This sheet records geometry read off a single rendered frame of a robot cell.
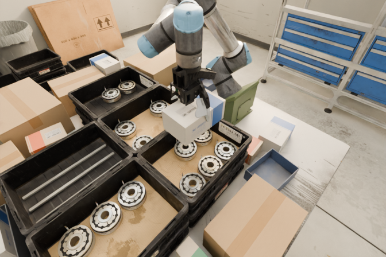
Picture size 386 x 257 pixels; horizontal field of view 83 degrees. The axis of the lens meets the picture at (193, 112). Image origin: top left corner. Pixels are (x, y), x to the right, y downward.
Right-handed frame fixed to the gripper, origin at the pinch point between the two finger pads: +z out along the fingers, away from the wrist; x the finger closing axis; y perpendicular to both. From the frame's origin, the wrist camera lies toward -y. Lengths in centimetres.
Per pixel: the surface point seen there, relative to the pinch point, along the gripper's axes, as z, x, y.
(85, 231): 25, -3, 48
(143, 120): 28.0, -35.6, 2.4
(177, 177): 27.8, 2.3, 12.3
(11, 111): 21, -81, 49
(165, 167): 27.8, -5.0, 12.6
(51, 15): 46, -300, -35
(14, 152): 25, -56, 56
